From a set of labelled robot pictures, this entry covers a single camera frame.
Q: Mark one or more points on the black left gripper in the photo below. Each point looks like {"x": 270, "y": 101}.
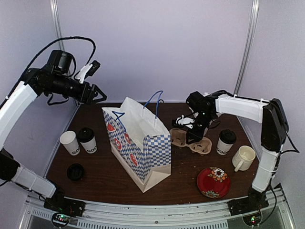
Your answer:
{"x": 87, "y": 98}

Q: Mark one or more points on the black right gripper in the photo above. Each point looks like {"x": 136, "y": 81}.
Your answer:
{"x": 191, "y": 134}

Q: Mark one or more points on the brown pulp cup carrier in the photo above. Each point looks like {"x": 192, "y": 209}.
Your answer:
{"x": 178, "y": 138}

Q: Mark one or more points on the black plastic cup lid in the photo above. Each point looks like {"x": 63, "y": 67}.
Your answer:
{"x": 85, "y": 135}

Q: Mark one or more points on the white paper coffee cup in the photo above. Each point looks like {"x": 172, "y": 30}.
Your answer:
{"x": 90, "y": 147}

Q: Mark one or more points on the blue checkered paper bag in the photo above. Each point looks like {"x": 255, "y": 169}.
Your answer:
{"x": 140, "y": 141}

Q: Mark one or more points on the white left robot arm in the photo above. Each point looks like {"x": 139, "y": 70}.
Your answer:
{"x": 52, "y": 78}

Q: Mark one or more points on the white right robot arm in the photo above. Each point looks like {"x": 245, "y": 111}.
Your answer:
{"x": 268, "y": 114}

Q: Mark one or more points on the cream ceramic mug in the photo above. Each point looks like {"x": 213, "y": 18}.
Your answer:
{"x": 243, "y": 158}

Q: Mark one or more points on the red floral plate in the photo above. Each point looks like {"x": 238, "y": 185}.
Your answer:
{"x": 213, "y": 182}

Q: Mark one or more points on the black plastic lid stack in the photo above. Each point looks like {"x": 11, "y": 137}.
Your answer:
{"x": 75, "y": 172}

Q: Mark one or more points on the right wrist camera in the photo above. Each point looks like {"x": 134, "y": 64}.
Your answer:
{"x": 183, "y": 121}

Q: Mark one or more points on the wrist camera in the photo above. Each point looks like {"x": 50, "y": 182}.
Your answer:
{"x": 183, "y": 121}
{"x": 87, "y": 70}

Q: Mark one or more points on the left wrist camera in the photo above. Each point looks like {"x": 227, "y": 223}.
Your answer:
{"x": 87, "y": 70}

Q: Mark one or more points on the aluminium front rail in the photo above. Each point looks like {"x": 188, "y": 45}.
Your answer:
{"x": 209, "y": 215}

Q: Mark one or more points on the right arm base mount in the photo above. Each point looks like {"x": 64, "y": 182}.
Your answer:
{"x": 254, "y": 201}

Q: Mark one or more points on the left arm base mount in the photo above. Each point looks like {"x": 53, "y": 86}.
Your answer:
{"x": 59, "y": 203}

